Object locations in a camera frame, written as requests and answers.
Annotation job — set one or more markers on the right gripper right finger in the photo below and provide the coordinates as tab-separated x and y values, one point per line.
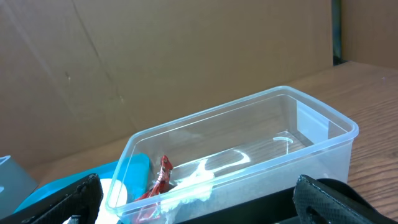
316	202

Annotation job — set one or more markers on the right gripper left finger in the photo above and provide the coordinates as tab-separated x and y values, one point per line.
78	202

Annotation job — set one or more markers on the large white plate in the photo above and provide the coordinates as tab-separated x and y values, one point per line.
118	197

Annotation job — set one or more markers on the red snack wrapper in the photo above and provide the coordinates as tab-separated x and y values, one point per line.
162	185

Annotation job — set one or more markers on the white tissue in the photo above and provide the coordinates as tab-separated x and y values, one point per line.
191	192

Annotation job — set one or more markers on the black tray bin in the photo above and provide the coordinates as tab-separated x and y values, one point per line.
274	208

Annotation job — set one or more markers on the grey dish rack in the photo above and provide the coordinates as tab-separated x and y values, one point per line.
16	185

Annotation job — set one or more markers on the clear plastic bin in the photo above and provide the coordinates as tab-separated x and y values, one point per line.
257	145

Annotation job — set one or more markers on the brown cardboard backdrop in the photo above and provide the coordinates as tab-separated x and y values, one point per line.
80	74

